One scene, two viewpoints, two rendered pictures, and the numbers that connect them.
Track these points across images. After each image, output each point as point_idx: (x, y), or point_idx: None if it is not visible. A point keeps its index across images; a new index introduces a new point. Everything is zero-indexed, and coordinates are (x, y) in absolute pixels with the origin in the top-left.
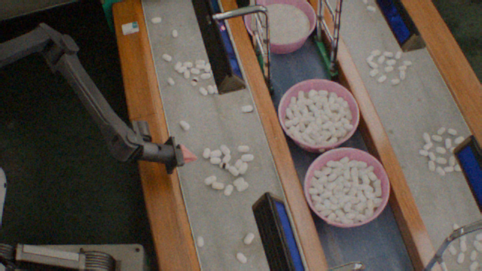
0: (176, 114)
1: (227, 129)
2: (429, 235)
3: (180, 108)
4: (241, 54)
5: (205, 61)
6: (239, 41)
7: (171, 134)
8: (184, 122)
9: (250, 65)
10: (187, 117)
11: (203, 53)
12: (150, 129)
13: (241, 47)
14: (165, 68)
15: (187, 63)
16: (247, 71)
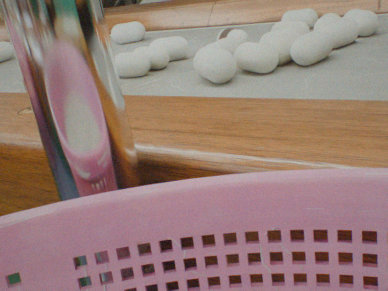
0: (182, 36)
1: (1, 77)
2: None
3: (187, 38)
4: (148, 97)
5: (317, 71)
6: (282, 111)
7: (146, 33)
8: (129, 23)
9: (24, 106)
10: (145, 44)
11: (379, 71)
12: (186, 2)
13: (200, 105)
14: (385, 22)
15: (335, 21)
16: (22, 94)
